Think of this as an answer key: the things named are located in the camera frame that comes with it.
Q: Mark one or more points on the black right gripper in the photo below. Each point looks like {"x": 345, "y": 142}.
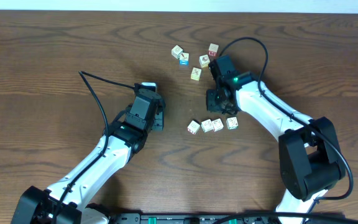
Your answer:
{"x": 211, "y": 105}

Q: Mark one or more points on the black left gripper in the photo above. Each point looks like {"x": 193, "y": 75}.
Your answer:
{"x": 159, "y": 116}

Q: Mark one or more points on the wooden block airplane green N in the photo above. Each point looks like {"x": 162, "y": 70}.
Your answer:
{"x": 232, "y": 123}

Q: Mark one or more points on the wooden block red A side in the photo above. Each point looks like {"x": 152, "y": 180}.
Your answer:
{"x": 217, "y": 124}

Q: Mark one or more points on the wooden block with turtle drawing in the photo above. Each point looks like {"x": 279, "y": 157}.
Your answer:
{"x": 207, "y": 125}

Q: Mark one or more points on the wooden block red letter side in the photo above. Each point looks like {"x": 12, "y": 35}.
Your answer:
{"x": 193, "y": 127}

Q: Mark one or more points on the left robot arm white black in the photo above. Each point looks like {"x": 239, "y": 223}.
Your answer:
{"x": 68, "y": 200}

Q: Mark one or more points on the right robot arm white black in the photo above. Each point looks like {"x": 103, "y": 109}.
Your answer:
{"x": 310, "y": 158}

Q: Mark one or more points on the wooden block yellow border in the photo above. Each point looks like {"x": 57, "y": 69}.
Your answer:
{"x": 196, "y": 73}

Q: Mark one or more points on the wooden block brown drawing yellow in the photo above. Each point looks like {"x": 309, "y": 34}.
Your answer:
{"x": 204, "y": 61}

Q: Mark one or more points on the wooden block red M side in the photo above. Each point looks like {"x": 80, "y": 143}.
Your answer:
{"x": 213, "y": 50}

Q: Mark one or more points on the wooden block blue side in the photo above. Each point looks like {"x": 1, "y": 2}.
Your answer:
{"x": 184, "y": 58}

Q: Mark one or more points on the wooden block plain top left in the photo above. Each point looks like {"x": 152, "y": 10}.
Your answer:
{"x": 176, "y": 51}

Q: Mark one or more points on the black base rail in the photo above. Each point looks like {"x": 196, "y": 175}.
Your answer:
{"x": 250, "y": 217}

